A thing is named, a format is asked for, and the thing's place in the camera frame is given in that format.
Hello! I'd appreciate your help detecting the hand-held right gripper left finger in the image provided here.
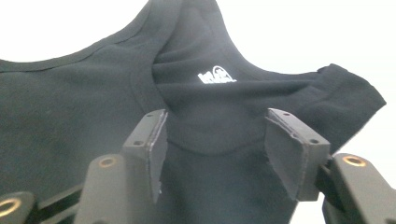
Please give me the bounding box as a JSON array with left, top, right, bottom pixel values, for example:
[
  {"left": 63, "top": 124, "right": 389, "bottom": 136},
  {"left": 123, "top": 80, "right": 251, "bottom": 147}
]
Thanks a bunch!
[{"left": 120, "top": 108, "right": 169, "bottom": 205}]

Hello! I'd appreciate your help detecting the black t-shirt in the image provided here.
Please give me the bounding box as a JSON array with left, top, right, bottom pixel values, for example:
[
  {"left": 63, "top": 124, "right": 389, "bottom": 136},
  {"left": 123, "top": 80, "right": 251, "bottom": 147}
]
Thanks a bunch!
[{"left": 0, "top": 0, "right": 388, "bottom": 224}]

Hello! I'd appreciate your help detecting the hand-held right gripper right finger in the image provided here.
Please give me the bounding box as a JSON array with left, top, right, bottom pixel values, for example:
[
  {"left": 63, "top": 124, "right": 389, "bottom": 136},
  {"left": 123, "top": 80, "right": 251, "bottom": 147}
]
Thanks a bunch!
[{"left": 263, "top": 107, "right": 332, "bottom": 203}]

